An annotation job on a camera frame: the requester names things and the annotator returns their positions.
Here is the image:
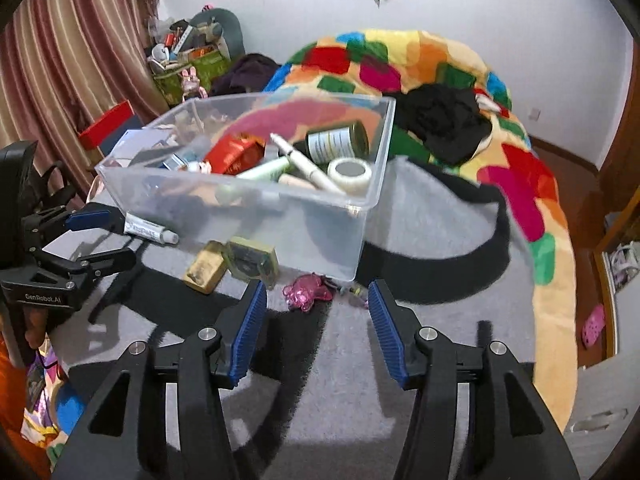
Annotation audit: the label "square green tin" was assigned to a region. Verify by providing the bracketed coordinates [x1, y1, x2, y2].
[222, 236, 280, 282]

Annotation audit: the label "white cabinet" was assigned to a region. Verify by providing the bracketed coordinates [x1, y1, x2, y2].
[564, 347, 640, 463]

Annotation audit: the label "beige cosmetic tube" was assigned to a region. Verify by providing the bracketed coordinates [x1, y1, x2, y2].
[277, 173, 319, 191]

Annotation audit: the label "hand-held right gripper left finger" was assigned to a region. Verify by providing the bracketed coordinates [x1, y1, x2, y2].
[52, 280, 269, 480]

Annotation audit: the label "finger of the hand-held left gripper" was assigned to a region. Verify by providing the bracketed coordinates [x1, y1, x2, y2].
[41, 247, 137, 279]
[22, 203, 126, 249]

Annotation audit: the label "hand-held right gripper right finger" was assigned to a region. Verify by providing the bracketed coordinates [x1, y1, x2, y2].
[368, 279, 581, 480]

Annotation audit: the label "pink clog shoe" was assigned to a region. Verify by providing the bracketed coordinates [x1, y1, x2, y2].
[580, 303, 606, 349]

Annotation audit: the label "white tape roll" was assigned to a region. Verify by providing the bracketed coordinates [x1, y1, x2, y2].
[327, 156, 374, 194]

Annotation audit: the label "person's left forearm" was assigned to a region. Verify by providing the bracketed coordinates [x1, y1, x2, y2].
[0, 340, 36, 461]

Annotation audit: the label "red foil tea pouch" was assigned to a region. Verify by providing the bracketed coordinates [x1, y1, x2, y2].
[204, 132, 267, 176]

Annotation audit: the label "pink keychain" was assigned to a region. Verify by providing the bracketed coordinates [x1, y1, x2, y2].
[282, 273, 369, 311]

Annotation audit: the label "colourful patchwork quilt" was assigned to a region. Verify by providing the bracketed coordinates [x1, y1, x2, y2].
[264, 29, 579, 432]

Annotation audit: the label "pale green tube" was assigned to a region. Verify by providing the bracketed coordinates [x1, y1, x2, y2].
[234, 156, 292, 181]

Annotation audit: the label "grey green neck pillow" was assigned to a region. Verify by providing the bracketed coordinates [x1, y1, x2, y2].
[189, 8, 246, 59]

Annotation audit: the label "dark green jar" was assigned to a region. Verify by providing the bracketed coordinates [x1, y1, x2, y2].
[293, 119, 370, 165]

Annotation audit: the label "person's left hand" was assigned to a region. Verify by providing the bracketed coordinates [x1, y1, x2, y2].
[25, 309, 49, 350]

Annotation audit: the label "white ointment tube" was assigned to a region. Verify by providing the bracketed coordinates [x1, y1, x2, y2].
[123, 212, 180, 246]

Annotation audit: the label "clear plastic storage box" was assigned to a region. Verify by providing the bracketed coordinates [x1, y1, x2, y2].
[94, 92, 397, 284]

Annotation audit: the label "green storage bag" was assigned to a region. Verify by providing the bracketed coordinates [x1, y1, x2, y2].
[152, 52, 231, 109]

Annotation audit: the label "pink rabbit toy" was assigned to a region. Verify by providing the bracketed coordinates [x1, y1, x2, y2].
[179, 65, 209, 99]

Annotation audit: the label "white pen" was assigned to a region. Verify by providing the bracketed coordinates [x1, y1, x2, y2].
[269, 132, 347, 196]

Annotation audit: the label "white shoes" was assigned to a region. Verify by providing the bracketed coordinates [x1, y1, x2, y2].
[607, 242, 640, 292]

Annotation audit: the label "gold rectangular tin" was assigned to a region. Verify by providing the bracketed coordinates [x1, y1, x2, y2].
[183, 239, 229, 295]

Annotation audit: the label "striped curtain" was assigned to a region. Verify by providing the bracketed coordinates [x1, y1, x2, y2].
[0, 0, 172, 187]

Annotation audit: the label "dark purple clothes heap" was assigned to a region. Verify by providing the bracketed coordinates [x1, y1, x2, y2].
[209, 53, 281, 96]

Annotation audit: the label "red box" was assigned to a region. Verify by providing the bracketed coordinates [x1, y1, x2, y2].
[77, 99, 137, 150]

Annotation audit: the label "black garment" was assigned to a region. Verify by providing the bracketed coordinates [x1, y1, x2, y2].
[394, 82, 494, 167]

